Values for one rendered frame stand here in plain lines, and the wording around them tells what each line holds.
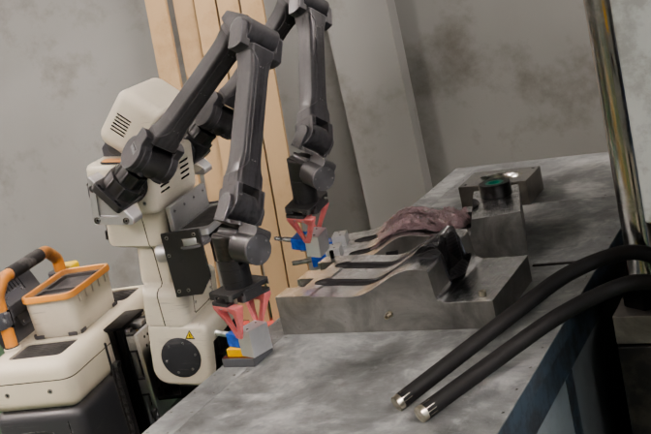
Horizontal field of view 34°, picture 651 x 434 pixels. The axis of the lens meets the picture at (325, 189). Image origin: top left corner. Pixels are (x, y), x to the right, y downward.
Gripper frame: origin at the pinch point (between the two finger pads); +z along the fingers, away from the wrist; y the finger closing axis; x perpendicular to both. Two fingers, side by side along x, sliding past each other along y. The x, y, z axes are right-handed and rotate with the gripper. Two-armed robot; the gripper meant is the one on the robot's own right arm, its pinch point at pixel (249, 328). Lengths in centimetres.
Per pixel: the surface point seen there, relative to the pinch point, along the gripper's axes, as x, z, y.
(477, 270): -15, 7, 53
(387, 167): 178, 42, 244
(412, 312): -11.6, 9.3, 33.7
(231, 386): 10.5, 13.8, 0.5
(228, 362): 18.6, 12.9, 7.2
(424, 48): 164, -8, 271
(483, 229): -3, 5, 74
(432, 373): -35.1, 8.7, 10.0
